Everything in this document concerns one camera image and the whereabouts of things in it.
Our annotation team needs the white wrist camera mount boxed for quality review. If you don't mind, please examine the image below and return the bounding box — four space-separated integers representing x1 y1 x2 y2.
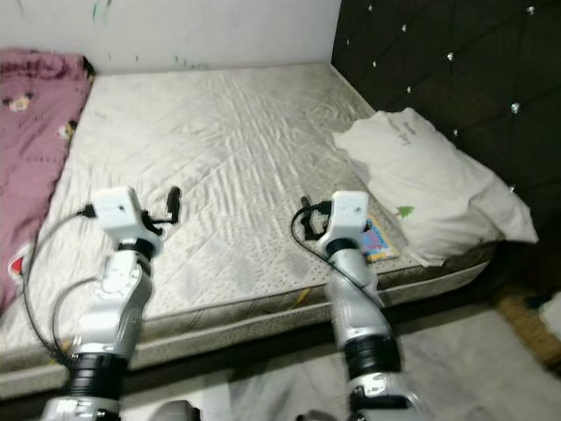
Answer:
326 191 371 245
92 186 163 245

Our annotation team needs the colourful children's book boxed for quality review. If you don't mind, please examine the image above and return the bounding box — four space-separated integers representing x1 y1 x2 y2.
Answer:
359 213 401 262

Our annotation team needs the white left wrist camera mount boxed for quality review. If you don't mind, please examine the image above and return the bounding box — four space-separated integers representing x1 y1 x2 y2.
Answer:
92 186 163 245

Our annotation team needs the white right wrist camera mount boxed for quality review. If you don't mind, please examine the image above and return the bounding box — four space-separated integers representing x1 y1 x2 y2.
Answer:
326 191 371 245

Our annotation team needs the black tufted headboard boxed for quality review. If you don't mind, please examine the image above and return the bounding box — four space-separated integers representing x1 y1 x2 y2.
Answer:
331 0 561 264

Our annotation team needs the grey robot leg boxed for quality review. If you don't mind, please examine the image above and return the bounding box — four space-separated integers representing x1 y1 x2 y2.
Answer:
167 401 204 421

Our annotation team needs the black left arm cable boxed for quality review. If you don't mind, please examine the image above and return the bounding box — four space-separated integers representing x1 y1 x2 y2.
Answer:
22 206 106 369

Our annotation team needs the grey quilted mattress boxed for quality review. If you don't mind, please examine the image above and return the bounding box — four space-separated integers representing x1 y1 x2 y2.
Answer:
0 61 501 400

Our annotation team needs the pink cartoon print blanket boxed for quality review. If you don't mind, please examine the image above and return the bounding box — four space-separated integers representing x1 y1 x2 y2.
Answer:
0 48 96 312

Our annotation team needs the white pillow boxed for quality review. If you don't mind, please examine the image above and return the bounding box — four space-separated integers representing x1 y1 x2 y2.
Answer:
333 108 540 267

